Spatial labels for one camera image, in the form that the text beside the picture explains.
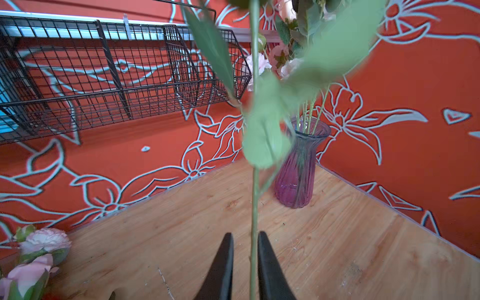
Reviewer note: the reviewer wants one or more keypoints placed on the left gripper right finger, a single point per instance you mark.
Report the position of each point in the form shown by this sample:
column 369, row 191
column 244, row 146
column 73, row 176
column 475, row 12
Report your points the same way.
column 272, row 281

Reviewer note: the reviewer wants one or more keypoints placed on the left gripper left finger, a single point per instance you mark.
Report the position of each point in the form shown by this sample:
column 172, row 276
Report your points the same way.
column 218, row 282

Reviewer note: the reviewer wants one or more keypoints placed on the purple glass fluted vase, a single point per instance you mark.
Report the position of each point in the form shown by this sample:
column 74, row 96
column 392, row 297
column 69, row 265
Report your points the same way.
column 294, row 182

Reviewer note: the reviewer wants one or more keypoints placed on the red rose stem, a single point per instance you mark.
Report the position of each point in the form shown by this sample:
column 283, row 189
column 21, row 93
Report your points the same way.
column 269, row 134

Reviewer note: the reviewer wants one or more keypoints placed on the light blue peony stem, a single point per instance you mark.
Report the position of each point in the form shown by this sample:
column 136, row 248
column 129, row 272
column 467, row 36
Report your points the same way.
column 299, row 25

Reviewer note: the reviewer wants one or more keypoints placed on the pink peony flower stem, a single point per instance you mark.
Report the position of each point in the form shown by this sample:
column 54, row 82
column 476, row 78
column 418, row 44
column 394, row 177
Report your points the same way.
column 278, row 60

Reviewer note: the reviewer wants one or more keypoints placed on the bunch of artificial flowers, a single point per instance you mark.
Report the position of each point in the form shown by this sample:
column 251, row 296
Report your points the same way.
column 41, row 253

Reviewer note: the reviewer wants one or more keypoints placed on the light blue box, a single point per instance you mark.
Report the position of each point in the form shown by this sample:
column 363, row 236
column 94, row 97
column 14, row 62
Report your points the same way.
column 8, row 124

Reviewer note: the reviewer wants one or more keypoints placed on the black wire wall basket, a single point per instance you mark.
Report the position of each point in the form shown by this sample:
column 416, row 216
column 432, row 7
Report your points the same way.
column 66, row 73

